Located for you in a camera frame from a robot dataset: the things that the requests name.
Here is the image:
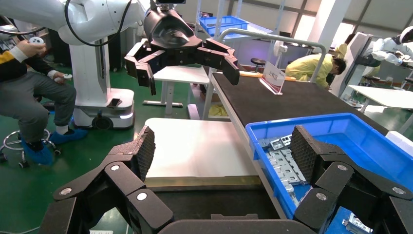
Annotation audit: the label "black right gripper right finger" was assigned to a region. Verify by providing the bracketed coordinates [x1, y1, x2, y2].
[292, 125, 413, 234]

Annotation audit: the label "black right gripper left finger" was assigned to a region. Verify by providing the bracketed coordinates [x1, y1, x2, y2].
[38, 126, 175, 234]

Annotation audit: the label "glossy black left gripper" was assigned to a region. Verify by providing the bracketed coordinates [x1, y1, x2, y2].
[124, 8, 241, 96]

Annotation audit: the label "grey ladder-shaped part square windows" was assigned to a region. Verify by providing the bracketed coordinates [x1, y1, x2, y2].
[270, 135, 293, 151]

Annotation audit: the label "white desk with metal legs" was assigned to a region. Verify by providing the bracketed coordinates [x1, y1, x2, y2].
[143, 66, 210, 117]
[348, 84, 413, 114]

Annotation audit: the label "grey slotted metal plate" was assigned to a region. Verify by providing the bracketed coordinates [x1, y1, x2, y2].
[266, 148, 307, 195]

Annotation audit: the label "blue plastic bin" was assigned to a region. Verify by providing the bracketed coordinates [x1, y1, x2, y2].
[245, 113, 413, 234]

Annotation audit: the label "stack of grey metal brackets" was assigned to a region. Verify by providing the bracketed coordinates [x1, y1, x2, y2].
[342, 213, 373, 234]

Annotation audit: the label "yellow cloth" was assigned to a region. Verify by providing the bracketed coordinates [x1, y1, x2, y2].
[208, 104, 229, 117]

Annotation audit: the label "blue storage crate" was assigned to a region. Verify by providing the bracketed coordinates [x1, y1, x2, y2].
[198, 15, 250, 37]

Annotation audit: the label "short wooden edge strip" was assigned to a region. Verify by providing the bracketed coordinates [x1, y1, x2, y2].
[239, 70, 297, 81]

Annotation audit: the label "black round stool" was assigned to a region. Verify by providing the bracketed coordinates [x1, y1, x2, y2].
[250, 57, 266, 73]

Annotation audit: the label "red and white acrylic sign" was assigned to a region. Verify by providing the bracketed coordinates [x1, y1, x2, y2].
[259, 61, 287, 96]

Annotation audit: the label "white robot body wheeled base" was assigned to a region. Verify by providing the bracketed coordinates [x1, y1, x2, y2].
[69, 37, 135, 131]

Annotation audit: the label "white round device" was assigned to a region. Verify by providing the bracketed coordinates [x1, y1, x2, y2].
[273, 40, 288, 58]

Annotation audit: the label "chrome wheeled stool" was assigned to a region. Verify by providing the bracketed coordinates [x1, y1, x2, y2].
[0, 129, 62, 169]

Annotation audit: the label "person in yellow jacket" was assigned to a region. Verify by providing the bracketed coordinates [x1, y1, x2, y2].
[334, 33, 356, 60]
[285, 53, 347, 89]

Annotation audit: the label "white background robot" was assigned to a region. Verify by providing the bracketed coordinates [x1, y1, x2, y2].
[329, 25, 413, 98]

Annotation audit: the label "seated operator in dark sweater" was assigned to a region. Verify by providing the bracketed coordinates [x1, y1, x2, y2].
[0, 16, 88, 165]

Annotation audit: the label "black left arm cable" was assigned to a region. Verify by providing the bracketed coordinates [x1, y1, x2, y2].
[64, 0, 133, 47]

